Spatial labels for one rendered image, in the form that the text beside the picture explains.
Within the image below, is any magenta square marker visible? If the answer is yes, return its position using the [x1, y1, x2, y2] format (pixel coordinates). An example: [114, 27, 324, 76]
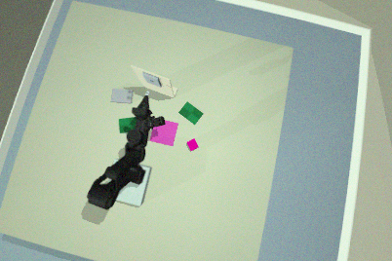
[149, 121, 178, 146]

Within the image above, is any green flat square patch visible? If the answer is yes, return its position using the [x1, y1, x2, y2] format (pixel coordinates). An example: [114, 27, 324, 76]
[119, 117, 137, 133]

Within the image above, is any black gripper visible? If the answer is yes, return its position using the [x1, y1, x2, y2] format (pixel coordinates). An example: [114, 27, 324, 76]
[132, 95, 155, 132]

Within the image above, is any magenta cube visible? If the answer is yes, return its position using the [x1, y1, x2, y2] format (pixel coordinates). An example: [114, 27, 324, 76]
[186, 139, 199, 151]

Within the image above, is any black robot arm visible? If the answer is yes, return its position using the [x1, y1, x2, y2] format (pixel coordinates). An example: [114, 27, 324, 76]
[87, 116, 166, 209]

